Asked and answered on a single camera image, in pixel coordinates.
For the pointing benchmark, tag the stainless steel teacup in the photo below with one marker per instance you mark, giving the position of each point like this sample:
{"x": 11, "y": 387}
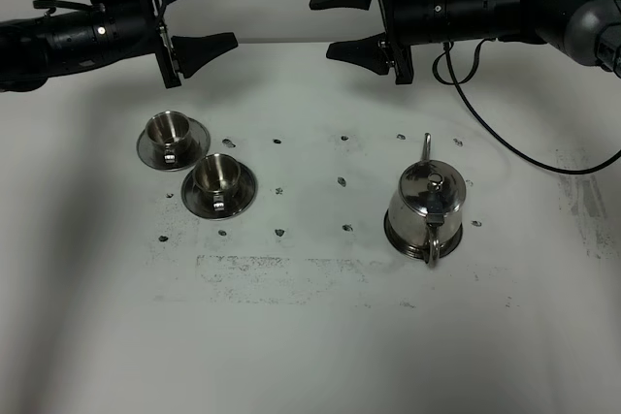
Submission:
{"x": 218, "y": 179}
{"x": 169, "y": 132}

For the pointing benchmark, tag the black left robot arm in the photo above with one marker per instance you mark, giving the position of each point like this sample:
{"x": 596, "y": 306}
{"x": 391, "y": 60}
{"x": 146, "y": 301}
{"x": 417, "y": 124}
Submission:
{"x": 73, "y": 38}

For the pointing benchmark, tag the near stainless steel teacup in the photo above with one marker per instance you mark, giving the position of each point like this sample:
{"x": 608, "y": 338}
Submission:
{"x": 218, "y": 179}

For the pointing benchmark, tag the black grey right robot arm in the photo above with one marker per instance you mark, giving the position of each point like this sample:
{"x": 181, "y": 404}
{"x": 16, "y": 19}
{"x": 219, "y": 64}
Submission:
{"x": 587, "y": 31}

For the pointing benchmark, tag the far stainless steel saucer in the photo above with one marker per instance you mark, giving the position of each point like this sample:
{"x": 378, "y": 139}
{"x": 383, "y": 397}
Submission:
{"x": 199, "y": 145}

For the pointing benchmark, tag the near stainless steel saucer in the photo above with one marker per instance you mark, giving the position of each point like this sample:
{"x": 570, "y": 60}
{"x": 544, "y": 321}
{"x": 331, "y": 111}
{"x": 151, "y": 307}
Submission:
{"x": 198, "y": 203}

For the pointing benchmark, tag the stainless steel teapot tray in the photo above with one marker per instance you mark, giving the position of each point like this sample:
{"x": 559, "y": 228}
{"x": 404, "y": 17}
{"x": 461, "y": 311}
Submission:
{"x": 416, "y": 252}

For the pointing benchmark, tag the far stainless steel teacup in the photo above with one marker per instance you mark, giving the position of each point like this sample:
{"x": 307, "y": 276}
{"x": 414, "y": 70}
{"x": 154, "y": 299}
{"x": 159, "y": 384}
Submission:
{"x": 169, "y": 132}

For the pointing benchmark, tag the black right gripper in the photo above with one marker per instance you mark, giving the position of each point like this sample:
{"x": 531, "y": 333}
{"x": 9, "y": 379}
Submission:
{"x": 376, "y": 53}

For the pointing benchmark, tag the stainless steel saucer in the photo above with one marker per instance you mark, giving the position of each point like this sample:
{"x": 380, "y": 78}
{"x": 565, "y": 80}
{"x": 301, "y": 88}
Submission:
{"x": 199, "y": 145}
{"x": 198, "y": 203}

